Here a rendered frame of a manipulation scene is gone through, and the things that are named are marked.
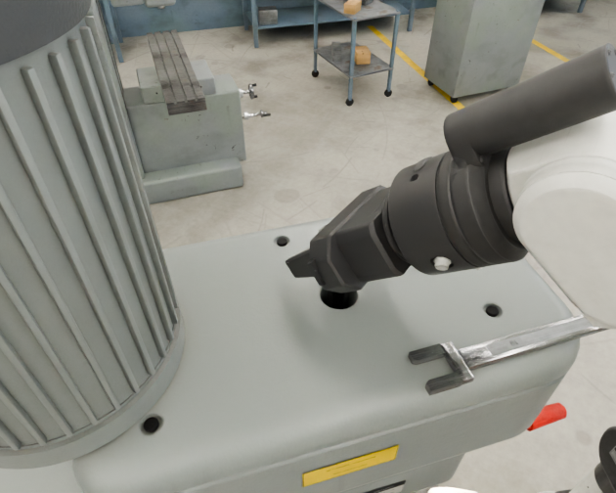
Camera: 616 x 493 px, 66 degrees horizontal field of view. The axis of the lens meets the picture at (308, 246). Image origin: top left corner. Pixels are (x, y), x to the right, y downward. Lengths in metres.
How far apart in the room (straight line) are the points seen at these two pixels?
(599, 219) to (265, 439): 0.27
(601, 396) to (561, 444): 0.39
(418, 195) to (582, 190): 0.11
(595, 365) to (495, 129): 2.83
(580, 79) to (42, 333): 0.32
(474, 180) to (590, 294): 0.09
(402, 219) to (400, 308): 0.14
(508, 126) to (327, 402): 0.25
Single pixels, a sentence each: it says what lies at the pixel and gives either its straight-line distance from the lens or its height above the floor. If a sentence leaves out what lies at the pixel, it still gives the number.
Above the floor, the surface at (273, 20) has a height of 0.29.
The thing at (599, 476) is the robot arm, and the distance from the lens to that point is 1.09.
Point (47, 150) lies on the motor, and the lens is 0.26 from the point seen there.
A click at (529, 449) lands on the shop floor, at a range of 2.67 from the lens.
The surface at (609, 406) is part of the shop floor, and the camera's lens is 2.97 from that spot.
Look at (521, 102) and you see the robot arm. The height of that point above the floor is 2.12.
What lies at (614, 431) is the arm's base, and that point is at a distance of 1.02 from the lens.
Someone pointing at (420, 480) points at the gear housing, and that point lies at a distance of 0.62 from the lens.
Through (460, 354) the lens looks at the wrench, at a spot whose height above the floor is 1.90.
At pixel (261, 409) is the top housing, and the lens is 0.40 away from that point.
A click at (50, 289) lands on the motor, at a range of 0.29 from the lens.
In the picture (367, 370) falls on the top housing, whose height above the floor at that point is 1.89.
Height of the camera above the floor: 2.25
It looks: 43 degrees down
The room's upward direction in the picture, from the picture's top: straight up
